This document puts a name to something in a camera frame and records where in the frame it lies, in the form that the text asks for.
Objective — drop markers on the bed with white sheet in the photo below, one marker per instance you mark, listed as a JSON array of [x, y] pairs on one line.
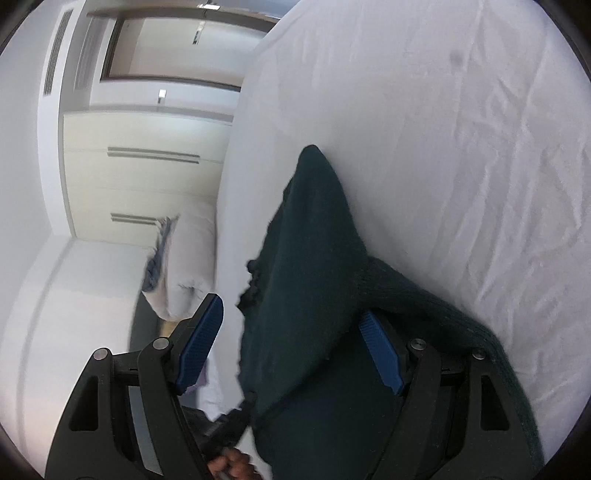
[[438, 138]]

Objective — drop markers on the wall air vent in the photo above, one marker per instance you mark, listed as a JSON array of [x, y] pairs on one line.
[[57, 50]]

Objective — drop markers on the folded beige duvet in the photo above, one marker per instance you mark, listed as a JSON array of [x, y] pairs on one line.
[[189, 258]]

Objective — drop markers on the dark grey bed headboard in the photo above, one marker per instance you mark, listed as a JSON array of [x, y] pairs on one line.
[[141, 323]]

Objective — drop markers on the dark green towel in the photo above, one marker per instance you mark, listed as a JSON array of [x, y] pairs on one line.
[[314, 258]]

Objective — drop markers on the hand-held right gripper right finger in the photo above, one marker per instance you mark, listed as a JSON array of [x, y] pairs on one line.
[[381, 353]]

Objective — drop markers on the dark wooden door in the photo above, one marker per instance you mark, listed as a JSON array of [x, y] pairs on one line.
[[111, 46]]

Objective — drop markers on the cream wardrobe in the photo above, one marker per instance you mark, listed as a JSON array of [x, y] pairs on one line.
[[147, 184]]

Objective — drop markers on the person's left hand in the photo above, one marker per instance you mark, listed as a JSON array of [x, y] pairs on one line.
[[233, 468]]

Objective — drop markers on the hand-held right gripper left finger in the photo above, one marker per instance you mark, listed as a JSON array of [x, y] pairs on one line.
[[198, 341]]

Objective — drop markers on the wide wall switch panel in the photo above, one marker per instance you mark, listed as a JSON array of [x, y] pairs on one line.
[[197, 38]]

